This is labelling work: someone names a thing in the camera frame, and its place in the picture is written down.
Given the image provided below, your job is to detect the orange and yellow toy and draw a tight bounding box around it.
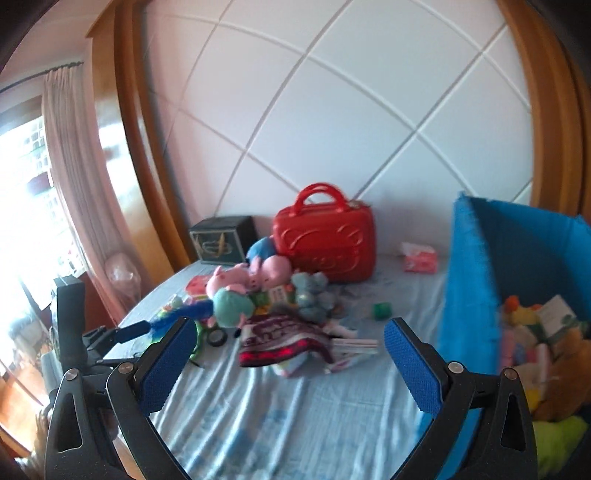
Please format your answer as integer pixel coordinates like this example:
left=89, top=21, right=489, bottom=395
left=503, top=295, right=544, bottom=326

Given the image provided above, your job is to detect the red hard-shell case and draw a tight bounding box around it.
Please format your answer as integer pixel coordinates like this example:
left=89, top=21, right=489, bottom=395
left=271, top=183, right=377, bottom=283

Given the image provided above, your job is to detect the teal plush toy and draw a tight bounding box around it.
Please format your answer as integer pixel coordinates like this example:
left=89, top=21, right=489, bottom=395
left=212, top=286, right=254, bottom=328

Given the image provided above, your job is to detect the purple white medicine box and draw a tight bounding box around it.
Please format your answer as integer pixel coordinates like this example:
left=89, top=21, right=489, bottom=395
left=330, top=338, right=380, bottom=357

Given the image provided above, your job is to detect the blue plastic crate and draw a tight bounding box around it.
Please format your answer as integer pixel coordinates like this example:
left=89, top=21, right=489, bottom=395
left=436, top=191, right=591, bottom=480

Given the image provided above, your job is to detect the blue plush toy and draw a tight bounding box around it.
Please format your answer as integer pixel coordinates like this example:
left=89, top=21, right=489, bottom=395
left=246, top=237, right=276, bottom=261

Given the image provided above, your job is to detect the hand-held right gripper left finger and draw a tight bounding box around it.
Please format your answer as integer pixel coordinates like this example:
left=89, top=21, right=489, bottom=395
left=45, top=318, right=198, bottom=480

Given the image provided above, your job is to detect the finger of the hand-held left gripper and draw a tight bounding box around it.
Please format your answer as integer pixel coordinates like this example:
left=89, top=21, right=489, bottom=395
left=85, top=320, right=151, bottom=361

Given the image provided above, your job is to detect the pink wet wipes pack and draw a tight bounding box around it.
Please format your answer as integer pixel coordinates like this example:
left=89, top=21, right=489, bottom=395
left=501, top=325, right=552, bottom=385

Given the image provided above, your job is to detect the pink tissue pack with flap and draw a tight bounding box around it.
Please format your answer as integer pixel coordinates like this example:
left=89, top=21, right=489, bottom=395
left=401, top=242, right=438, bottom=273

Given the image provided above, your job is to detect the black gift box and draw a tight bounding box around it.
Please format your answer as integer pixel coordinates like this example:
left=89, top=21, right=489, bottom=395
left=189, top=216, right=258, bottom=265

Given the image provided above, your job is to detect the light green plush toy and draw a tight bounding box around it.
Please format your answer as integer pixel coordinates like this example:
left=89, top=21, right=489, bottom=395
left=531, top=415, right=589, bottom=476

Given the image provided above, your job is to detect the green plush with blue fuzz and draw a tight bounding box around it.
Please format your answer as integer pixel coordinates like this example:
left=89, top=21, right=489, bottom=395
left=148, top=307, right=215, bottom=363

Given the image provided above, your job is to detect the maroon knitted hat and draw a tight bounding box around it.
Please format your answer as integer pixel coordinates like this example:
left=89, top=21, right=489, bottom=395
left=239, top=314, right=342, bottom=367

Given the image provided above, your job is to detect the window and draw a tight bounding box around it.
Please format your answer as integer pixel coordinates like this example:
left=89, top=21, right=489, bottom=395
left=0, top=92, right=88, bottom=370

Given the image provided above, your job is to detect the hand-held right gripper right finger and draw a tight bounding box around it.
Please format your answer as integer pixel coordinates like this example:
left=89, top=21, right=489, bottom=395
left=384, top=318, right=539, bottom=480

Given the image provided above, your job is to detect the pink curtain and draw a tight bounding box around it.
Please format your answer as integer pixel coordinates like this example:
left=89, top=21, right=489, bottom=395
left=44, top=65, right=153, bottom=319

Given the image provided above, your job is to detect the brown plush toy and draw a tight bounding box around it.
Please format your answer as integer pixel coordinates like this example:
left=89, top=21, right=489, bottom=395
left=536, top=329, right=591, bottom=421

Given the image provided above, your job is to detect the white paper box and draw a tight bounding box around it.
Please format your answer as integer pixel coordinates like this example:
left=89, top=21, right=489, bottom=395
left=536, top=295, right=578, bottom=334

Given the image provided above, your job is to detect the grey plush toy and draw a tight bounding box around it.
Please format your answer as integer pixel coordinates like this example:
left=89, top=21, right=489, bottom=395
left=291, top=272, right=338, bottom=321

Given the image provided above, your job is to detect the pink pig plush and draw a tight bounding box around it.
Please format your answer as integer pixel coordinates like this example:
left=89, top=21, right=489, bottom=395
left=249, top=256, right=293, bottom=289
left=205, top=265, right=252, bottom=296

